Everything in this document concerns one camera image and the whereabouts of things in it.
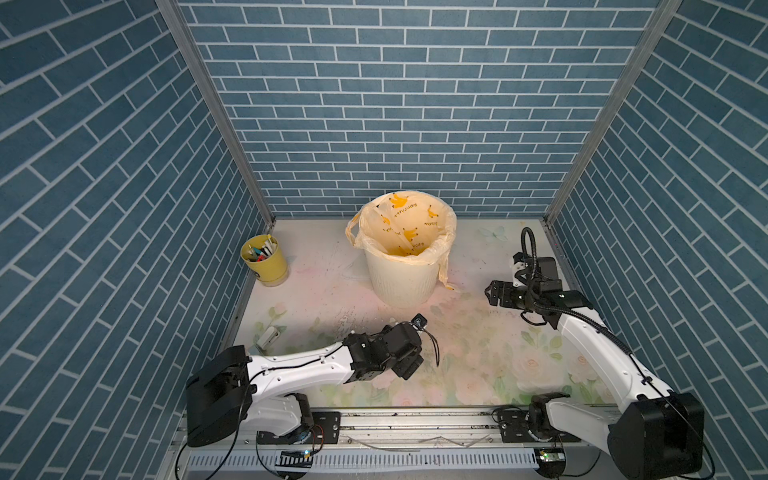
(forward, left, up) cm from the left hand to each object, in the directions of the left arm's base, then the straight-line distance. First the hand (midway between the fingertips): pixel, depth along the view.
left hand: (415, 352), depth 80 cm
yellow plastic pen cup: (+27, +46, +6) cm, 54 cm away
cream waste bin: (+16, +4, +9) cm, 19 cm away
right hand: (+15, -25, +7) cm, 30 cm away
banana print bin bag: (+37, +2, +10) cm, 38 cm away
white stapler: (+6, +43, -5) cm, 43 cm away
